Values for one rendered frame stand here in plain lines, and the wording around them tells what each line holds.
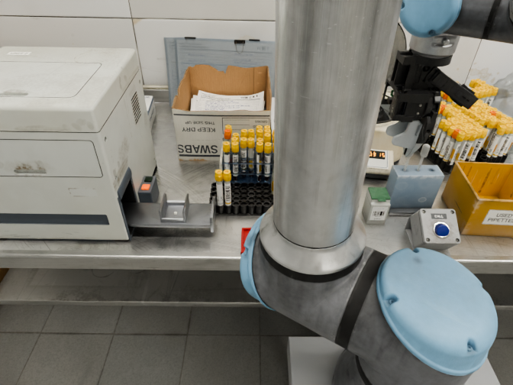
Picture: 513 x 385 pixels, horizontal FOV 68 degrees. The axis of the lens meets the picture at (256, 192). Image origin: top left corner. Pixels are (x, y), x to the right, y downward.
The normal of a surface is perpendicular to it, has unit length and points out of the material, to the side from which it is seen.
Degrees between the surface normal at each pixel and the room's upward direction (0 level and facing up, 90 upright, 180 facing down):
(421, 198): 90
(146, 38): 90
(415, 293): 7
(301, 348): 1
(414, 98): 90
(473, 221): 90
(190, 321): 0
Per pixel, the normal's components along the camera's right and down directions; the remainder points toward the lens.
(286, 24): -0.82, 0.39
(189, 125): 0.04, 0.65
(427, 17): -0.55, 0.52
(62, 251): 0.02, -0.77
